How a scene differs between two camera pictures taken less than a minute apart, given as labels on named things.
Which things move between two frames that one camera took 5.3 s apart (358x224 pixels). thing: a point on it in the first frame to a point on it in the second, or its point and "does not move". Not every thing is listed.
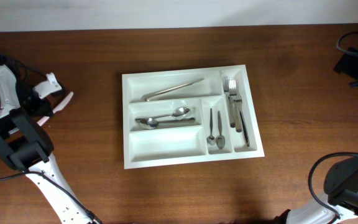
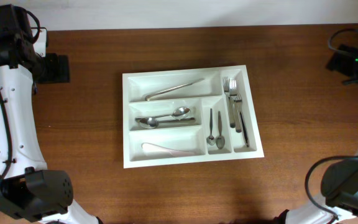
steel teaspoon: (220, 140) does not move
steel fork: (226, 86) does not move
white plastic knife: (59, 107) to (152, 149)
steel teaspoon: (211, 139) does not move
